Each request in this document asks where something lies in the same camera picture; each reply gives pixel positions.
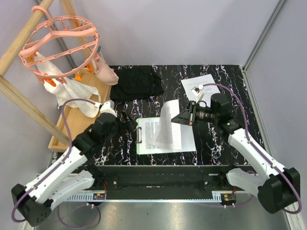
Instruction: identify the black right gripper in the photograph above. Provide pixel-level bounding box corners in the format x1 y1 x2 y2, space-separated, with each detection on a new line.
172 101 218 127

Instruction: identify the printed white paper sheet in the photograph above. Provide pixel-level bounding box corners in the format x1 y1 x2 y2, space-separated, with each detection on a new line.
136 117 196 155

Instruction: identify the white paper stack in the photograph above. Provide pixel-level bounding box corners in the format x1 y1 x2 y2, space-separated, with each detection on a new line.
181 74 220 107

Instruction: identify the green clipboard folder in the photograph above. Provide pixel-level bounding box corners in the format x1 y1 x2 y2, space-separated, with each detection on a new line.
136 117 167 155

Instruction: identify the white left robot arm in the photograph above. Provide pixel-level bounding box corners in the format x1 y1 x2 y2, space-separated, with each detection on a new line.
11 111 137 227

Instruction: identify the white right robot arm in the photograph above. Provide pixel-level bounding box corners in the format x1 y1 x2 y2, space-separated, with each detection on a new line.
171 93 301 214

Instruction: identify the black marble pattern mat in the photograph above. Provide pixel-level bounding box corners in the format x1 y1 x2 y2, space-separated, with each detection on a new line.
94 64 264 166

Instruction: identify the black cloth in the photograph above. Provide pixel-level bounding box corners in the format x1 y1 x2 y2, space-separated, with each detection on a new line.
110 66 164 102

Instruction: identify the pink bra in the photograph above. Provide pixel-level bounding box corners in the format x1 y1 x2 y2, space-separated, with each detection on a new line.
94 53 119 86

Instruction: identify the wooden tray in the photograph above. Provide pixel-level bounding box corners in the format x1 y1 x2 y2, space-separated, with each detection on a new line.
48 69 111 152

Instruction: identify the white towel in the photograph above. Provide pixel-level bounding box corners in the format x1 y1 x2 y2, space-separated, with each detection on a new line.
34 52 101 118

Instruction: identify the pink round clothes hanger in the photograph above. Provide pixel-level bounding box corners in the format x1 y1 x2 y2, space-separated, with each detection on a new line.
19 6 99 86

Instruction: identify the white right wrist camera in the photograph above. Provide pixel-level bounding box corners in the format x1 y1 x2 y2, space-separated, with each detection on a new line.
191 84 203 103

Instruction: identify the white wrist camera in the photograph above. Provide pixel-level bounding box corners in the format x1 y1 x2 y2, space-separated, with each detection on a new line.
94 101 117 117
191 84 203 103

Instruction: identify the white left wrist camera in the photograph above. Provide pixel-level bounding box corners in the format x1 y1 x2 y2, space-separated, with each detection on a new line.
94 101 117 117

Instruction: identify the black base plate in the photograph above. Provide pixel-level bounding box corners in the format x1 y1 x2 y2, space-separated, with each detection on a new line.
98 165 234 202

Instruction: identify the grey slotted cable duct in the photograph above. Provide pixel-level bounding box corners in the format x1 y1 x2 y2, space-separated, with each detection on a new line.
67 192 222 203

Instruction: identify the wooden rack frame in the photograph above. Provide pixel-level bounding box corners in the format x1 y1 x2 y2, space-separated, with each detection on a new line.
0 0 68 144

